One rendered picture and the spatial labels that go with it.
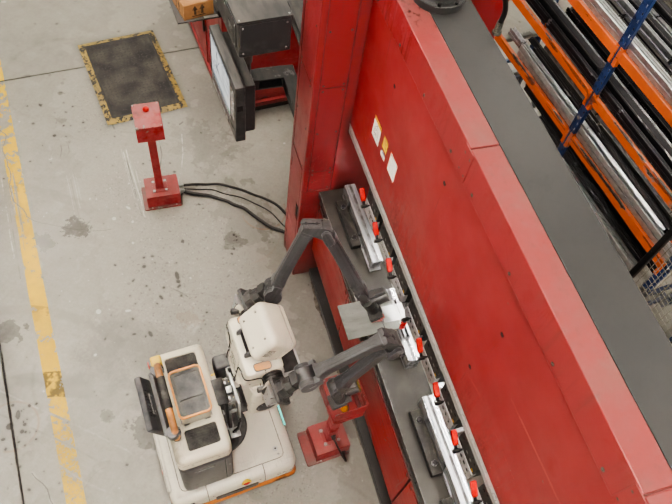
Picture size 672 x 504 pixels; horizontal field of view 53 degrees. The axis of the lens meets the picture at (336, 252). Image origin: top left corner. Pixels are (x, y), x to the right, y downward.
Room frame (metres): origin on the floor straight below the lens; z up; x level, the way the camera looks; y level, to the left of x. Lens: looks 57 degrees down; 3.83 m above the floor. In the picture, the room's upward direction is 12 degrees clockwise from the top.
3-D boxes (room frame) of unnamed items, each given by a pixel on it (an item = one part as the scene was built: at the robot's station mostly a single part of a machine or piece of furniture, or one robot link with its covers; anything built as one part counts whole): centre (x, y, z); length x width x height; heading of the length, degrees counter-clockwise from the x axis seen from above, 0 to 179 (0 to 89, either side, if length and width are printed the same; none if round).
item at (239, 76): (2.41, 0.66, 1.42); 0.45 x 0.12 x 0.36; 31
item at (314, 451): (1.18, -0.15, 0.06); 0.25 x 0.20 x 0.12; 120
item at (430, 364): (1.23, -0.51, 1.26); 0.15 x 0.09 x 0.17; 26
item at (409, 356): (1.52, -0.37, 0.92); 0.39 x 0.06 x 0.10; 26
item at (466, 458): (0.87, -0.69, 1.26); 0.15 x 0.09 x 0.17; 26
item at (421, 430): (1.00, -0.56, 0.89); 0.30 x 0.05 x 0.03; 26
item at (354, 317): (1.50, -0.22, 1.00); 0.26 x 0.18 x 0.01; 116
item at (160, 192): (2.62, 1.25, 0.41); 0.25 x 0.20 x 0.83; 116
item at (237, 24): (2.49, 0.61, 1.53); 0.51 x 0.25 x 0.85; 31
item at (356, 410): (1.19, -0.17, 0.75); 0.20 x 0.16 x 0.18; 30
